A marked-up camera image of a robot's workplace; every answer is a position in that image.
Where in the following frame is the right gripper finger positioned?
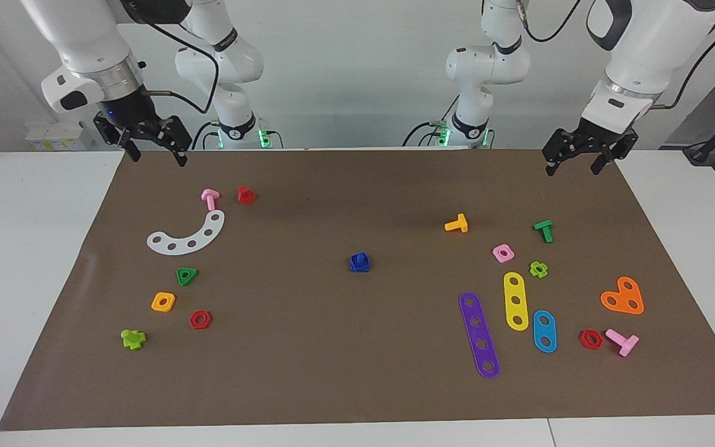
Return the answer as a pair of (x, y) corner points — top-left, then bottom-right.
(168, 133), (188, 167)
(123, 127), (142, 163)

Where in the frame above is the white box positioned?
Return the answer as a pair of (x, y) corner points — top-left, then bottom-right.
(25, 120), (94, 151)

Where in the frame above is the white curved five-hole plate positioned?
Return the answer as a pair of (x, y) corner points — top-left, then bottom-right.
(146, 210), (226, 256)

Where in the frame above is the yellow three-hole plate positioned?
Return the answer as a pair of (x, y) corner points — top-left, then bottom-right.
(503, 271), (530, 332)

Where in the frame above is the orange angled three-hole plate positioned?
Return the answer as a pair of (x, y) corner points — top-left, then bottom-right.
(600, 276), (645, 315)

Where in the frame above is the blue two-hole plate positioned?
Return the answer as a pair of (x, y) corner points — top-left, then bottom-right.
(532, 310), (558, 354)

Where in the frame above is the purple four-hole plate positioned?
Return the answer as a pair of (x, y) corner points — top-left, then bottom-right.
(459, 292), (501, 379)

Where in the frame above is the large pink plastic bolt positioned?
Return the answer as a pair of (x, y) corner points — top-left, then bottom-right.
(605, 328), (640, 358)

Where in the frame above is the brown table mat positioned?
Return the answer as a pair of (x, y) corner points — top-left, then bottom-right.
(0, 148), (715, 431)

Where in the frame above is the black base cable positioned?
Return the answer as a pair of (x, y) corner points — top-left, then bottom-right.
(191, 120), (217, 150)
(402, 121), (442, 148)

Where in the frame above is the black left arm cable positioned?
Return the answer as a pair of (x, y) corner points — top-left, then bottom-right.
(516, 0), (715, 111)

